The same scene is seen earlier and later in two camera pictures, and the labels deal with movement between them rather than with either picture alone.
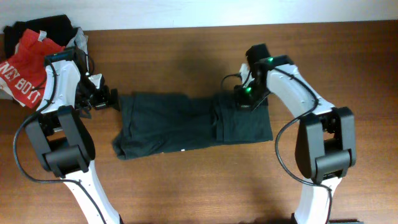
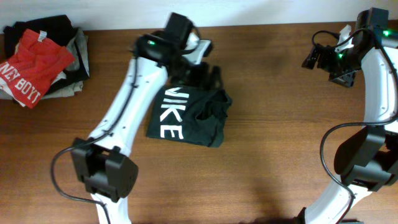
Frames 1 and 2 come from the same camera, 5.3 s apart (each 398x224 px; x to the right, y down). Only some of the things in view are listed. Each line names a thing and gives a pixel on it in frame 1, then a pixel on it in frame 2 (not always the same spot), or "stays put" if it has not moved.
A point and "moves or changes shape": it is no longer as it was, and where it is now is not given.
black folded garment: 56,28 stays put
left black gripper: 104,101 -> 202,80
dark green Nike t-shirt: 151,124 moves or changes shape
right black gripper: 242,101 -> 327,51
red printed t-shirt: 24,73 stays put
